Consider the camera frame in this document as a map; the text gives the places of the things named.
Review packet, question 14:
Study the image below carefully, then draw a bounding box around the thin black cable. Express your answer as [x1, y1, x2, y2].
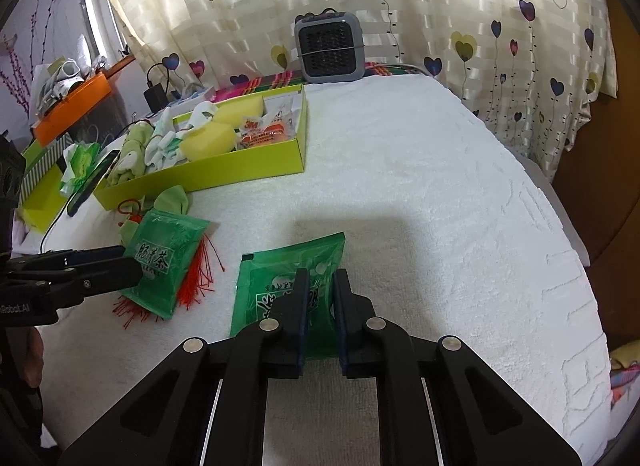
[37, 210, 72, 253]

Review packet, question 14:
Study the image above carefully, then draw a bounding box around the black smartphone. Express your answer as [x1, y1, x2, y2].
[67, 150, 121, 217]

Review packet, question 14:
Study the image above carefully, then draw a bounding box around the white blue power strip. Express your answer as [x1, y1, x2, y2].
[167, 86, 218, 104]

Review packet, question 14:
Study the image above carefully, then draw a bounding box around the white packet with red label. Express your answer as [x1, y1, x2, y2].
[235, 114, 296, 151]

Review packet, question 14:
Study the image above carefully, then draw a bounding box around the window frame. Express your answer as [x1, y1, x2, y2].
[75, 0, 132, 62]

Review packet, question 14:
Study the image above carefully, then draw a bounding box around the cream curtain with heart print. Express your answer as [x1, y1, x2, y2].
[85, 0, 618, 183]

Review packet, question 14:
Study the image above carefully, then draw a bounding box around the colourful plaid cloth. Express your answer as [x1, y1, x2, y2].
[212, 62, 426, 101]

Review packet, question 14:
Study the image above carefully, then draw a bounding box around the orange shelf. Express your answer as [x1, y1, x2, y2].
[32, 70, 112, 144]

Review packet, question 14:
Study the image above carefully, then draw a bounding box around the green white tissue packet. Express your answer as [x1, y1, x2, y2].
[59, 142, 103, 197]

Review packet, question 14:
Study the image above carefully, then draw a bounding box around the colourful patterned cloth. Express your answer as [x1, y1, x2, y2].
[607, 341, 640, 404]

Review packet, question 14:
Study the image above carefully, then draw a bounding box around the wooden wardrobe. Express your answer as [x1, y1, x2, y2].
[550, 0, 640, 347]

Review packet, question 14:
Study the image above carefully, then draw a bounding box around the light green sock bundle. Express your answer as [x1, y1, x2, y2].
[107, 125, 153, 187]

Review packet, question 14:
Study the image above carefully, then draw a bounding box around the floral wall sticker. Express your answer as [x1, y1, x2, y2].
[0, 0, 57, 112]

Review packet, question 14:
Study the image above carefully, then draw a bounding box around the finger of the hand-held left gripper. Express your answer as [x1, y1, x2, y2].
[5, 260, 145, 309]
[7, 246, 127, 273]

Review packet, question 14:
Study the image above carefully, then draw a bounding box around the white sock pair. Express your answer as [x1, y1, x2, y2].
[187, 100, 219, 135]

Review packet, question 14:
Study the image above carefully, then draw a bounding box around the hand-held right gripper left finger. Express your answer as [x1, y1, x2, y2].
[57, 267, 312, 466]

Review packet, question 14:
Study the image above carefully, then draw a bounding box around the lime green cardboard box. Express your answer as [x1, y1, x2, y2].
[92, 83, 307, 211]

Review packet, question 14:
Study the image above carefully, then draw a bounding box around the mint white sock bundle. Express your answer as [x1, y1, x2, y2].
[145, 128, 191, 174]

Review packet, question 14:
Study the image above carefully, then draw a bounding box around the grey small fan heater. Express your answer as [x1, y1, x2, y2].
[293, 8, 366, 84]

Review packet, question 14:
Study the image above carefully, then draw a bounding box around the green tea packet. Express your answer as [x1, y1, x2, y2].
[230, 232, 347, 361]
[122, 210, 211, 321]

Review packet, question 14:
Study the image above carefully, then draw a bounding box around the black charger cable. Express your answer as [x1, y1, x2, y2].
[147, 63, 182, 92]

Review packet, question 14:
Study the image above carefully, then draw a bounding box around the lime striped box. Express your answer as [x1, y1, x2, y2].
[19, 133, 77, 234]

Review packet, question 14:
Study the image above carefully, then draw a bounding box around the red tassel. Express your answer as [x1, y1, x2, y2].
[112, 198, 226, 331]

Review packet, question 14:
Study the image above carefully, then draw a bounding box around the white plastic packet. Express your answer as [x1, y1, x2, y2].
[263, 94, 303, 121]

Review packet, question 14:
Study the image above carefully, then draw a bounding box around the person's left hand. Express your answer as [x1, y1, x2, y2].
[12, 328, 46, 389]

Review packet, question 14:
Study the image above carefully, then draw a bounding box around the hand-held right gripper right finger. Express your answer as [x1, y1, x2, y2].
[332, 268, 583, 466]

